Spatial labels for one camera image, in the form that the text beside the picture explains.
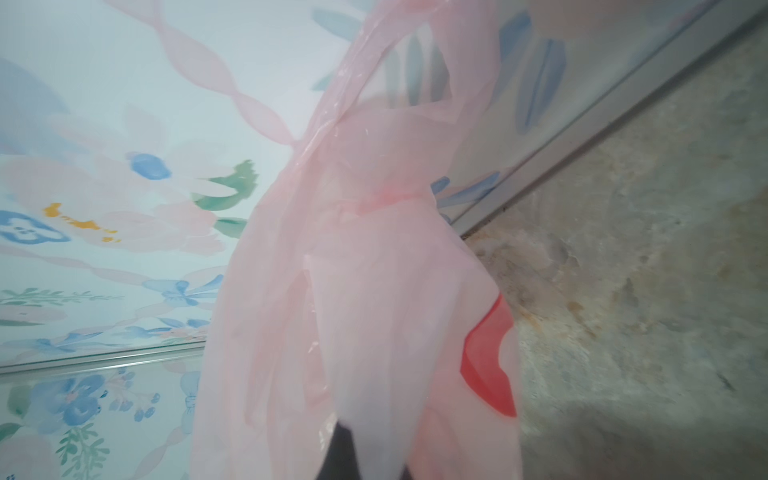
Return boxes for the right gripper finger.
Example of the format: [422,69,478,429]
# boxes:
[316,423,361,480]

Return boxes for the pink plastic bag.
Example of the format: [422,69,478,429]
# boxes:
[189,1,523,479]

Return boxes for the right corner aluminium post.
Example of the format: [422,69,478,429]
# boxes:
[452,1,767,235]

